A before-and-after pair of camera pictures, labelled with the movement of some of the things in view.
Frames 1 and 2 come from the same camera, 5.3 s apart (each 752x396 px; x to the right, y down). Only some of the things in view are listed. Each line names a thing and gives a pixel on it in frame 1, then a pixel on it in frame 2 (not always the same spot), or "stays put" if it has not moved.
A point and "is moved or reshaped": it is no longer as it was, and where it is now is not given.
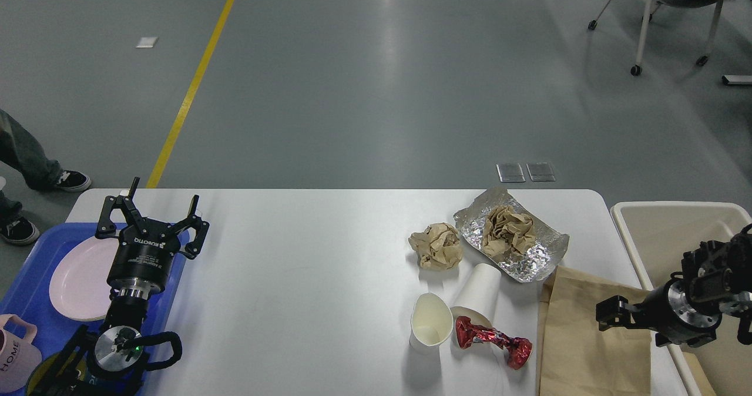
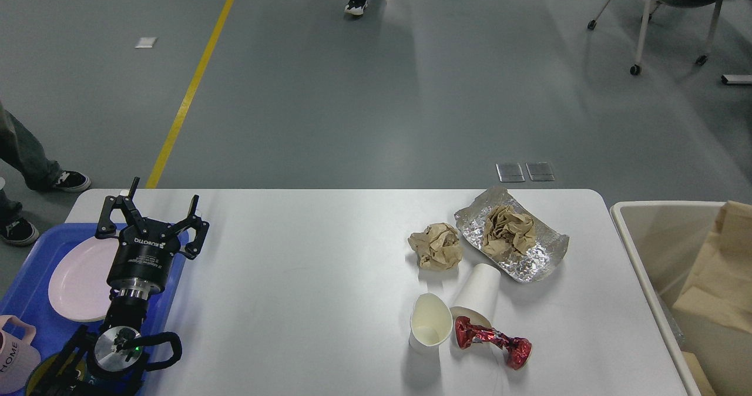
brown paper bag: [577, 358] is moved or reshaped
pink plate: [79, 278] stays put
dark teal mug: [71, 373] stays put
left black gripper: [144, 257] stays put
